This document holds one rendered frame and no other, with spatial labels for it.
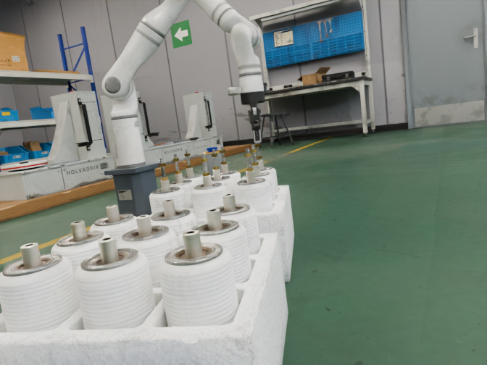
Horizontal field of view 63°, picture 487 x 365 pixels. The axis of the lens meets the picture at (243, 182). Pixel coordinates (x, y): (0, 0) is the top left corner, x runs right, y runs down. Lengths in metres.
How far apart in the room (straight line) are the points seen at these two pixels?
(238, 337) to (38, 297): 0.28
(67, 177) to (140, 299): 2.64
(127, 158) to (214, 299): 1.00
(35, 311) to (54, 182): 2.51
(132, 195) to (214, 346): 1.01
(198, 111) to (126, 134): 3.43
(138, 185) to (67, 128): 2.04
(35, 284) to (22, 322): 0.05
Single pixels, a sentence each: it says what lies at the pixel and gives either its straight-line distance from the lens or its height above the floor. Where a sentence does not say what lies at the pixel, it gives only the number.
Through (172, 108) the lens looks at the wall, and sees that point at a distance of 7.49.
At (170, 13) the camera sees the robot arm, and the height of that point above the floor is 0.79.
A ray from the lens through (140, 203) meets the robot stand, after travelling 1.44.
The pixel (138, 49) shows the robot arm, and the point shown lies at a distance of 1.43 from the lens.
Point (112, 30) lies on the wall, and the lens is 8.40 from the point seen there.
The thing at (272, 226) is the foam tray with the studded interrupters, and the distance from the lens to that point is 0.99.
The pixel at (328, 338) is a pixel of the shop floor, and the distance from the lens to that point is 0.80.
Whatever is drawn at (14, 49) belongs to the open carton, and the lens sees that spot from 6.48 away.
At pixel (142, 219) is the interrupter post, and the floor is 0.28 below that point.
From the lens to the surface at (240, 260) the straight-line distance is 0.61.
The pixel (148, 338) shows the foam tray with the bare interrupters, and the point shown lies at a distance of 0.51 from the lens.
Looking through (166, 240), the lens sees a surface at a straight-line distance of 0.64.
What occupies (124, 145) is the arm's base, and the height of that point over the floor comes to 0.38.
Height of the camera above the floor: 0.41
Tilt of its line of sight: 9 degrees down
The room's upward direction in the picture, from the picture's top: 7 degrees counter-clockwise
